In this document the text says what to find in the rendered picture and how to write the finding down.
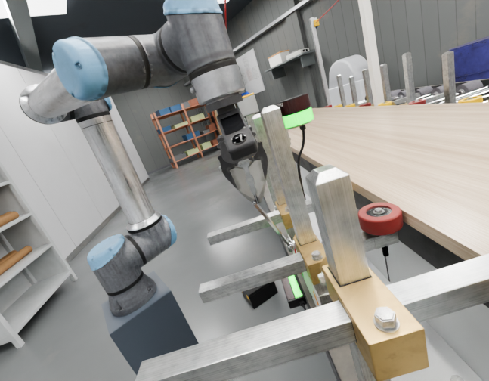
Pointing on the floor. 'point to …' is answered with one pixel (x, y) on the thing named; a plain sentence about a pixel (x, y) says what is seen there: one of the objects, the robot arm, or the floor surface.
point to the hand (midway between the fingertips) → (256, 199)
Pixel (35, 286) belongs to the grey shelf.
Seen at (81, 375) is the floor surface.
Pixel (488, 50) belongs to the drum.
